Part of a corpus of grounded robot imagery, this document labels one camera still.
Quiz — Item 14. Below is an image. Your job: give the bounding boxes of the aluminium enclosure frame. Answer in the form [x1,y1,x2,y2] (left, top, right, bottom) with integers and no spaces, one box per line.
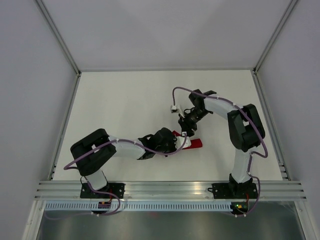
[35,0,320,240]

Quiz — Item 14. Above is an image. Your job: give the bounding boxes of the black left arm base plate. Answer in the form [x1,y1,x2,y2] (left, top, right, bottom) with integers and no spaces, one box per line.
[80,182,125,199]

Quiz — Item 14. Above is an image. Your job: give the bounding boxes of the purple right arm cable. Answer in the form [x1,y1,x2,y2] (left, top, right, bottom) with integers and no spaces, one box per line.
[171,86,269,218]

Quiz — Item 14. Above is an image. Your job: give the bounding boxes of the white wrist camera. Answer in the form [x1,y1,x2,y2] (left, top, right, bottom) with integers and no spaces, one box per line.
[175,135,192,150]
[170,104,185,118]

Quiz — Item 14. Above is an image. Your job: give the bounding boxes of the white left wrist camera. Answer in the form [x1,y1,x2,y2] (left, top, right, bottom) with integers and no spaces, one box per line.
[175,135,192,150]

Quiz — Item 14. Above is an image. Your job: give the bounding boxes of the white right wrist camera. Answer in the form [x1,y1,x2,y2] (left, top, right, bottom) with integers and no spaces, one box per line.
[170,104,185,118]

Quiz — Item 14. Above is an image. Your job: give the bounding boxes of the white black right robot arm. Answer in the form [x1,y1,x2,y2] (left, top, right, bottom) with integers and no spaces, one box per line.
[178,89,266,199]

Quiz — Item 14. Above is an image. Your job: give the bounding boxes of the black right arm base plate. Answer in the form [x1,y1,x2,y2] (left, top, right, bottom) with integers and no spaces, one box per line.
[211,182,258,200]

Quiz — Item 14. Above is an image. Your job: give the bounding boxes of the red cloth napkin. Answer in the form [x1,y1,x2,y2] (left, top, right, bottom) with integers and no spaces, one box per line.
[172,130,203,150]

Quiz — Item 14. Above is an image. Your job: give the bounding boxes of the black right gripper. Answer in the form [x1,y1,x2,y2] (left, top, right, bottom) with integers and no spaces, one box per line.
[178,108,210,138]

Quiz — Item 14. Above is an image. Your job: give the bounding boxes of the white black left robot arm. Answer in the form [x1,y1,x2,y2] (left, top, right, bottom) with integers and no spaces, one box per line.
[70,127,178,198]

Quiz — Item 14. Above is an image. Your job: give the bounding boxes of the white slotted cable duct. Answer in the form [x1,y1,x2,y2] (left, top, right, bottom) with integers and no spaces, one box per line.
[45,200,232,212]

